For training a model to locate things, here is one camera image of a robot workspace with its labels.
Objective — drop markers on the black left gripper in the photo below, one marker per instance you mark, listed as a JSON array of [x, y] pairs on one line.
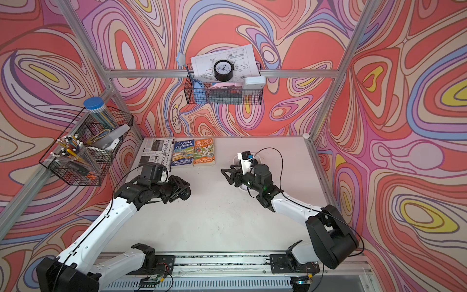
[[177, 186]]

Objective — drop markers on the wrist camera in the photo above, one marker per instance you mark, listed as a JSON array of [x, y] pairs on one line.
[[245, 160], [154, 172]]

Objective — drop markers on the black wire basket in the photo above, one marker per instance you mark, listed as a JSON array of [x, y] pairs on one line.
[[218, 93], [84, 127]]

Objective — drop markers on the white box in basket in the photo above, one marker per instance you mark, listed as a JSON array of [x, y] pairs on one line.
[[254, 83]]

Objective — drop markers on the black wire basket left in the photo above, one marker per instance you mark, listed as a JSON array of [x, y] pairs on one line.
[[84, 127]]

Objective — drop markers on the black round mouse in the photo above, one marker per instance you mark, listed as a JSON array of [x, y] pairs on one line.
[[185, 194]]

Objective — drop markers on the white paper sheet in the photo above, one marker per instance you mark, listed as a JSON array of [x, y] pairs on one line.
[[242, 58]]

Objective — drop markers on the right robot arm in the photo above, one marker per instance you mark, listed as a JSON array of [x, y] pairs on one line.
[[331, 239]]

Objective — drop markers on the blue 91-storey treehouse book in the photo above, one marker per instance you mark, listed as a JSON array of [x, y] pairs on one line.
[[183, 153]]

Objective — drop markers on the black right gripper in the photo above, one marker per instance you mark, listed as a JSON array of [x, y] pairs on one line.
[[235, 174]]

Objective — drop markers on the orange 13-storey treehouse book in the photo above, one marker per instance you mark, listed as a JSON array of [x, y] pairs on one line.
[[204, 152]]

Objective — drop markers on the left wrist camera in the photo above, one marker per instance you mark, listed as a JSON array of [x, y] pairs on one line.
[[154, 172]]

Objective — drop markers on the blue lid pencil jar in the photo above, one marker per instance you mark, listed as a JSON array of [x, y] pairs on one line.
[[100, 112]]

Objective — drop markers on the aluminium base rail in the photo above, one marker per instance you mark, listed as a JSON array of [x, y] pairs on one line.
[[235, 272]]

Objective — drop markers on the black round clock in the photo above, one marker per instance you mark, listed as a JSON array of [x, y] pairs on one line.
[[223, 70]]

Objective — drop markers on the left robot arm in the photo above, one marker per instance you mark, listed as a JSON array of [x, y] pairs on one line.
[[75, 270]]

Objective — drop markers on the clear cup with pens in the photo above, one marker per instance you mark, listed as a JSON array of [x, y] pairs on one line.
[[73, 155]]

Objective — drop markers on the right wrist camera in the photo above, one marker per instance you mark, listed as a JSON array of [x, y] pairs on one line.
[[245, 160]]

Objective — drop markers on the black wire basket back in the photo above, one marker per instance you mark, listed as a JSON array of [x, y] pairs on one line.
[[218, 93]]

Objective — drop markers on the white stapler in basket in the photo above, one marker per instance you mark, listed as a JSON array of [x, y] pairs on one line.
[[111, 140]]

